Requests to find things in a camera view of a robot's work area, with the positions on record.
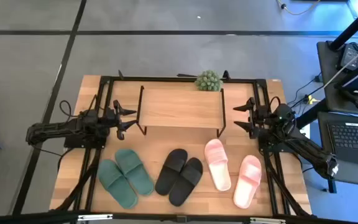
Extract white paper sheet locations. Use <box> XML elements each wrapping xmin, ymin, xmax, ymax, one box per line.
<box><xmin>299</xmin><ymin>123</ymin><xmax>311</xmax><ymax>138</ymax></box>

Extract black rig rail silver brackets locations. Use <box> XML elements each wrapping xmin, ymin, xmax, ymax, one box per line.
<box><xmin>0</xmin><ymin>210</ymin><xmax>358</xmax><ymax>224</ymax></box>

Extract black floor cable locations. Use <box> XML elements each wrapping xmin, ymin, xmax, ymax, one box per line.
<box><xmin>286</xmin><ymin>73</ymin><xmax>326</xmax><ymax>110</ymax></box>

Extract pink slide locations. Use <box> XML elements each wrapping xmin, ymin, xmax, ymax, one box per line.
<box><xmin>204</xmin><ymin>138</ymin><xmax>232</xmax><ymax>192</ymax></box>
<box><xmin>232</xmin><ymin>154</ymin><xmax>262</xmax><ymax>209</ymax></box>

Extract black diagonal post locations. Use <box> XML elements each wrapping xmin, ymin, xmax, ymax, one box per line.
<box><xmin>328</xmin><ymin>0</ymin><xmax>358</xmax><ymax>51</ymax></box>

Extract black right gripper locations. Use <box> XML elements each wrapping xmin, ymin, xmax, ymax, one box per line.
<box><xmin>232</xmin><ymin>96</ymin><xmax>273</xmax><ymax>140</ymax></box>

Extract yellow cable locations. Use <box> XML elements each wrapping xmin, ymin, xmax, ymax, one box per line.
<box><xmin>277</xmin><ymin>0</ymin><xmax>321</xmax><ymax>16</ymax></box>

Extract wooden shelf black metal frame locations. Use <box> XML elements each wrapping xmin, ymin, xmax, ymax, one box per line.
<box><xmin>136</xmin><ymin>85</ymin><xmax>227</xmax><ymax>138</ymax></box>

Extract black table frame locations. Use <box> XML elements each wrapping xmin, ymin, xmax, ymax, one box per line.
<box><xmin>50</xmin><ymin>70</ymin><xmax>312</xmax><ymax>217</ymax></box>

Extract white cable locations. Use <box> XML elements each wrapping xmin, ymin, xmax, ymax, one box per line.
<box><xmin>321</xmin><ymin>37</ymin><xmax>358</xmax><ymax>90</ymax></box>

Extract black power adapter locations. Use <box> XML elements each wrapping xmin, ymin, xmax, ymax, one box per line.
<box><xmin>340</xmin><ymin>43</ymin><xmax>358</xmax><ymax>71</ymax></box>

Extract green slide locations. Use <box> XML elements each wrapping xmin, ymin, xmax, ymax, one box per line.
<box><xmin>97</xmin><ymin>159</ymin><xmax>139</xmax><ymax>210</ymax></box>
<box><xmin>114</xmin><ymin>148</ymin><xmax>155</xmax><ymax>197</ymax></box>

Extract green succulent plant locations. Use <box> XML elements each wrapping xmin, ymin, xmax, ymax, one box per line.
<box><xmin>194</xmin><ymin>70</ymin><xmax>224</xmax><ymax>92</ymax></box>

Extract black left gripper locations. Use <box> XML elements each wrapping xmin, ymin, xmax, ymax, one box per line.
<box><xmin>103</xmin><ymin>99</ymin><xmax>139</xmax><ymax>141</ymax></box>

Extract black side table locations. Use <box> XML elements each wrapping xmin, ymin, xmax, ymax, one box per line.
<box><xmin>317</xmin><ymin>40</ymin><xmax>358</xmax><ymax>114</ymax></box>

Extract black slide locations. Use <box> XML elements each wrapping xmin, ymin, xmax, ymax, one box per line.
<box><xmin>154</xmin><ymin>148</ymin><xmax>188</xmax><ymax>197</ymax></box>
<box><xmin>168</xmin><ymin>157</ymin><xmax>204</xmax><ymax>207</ymax></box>

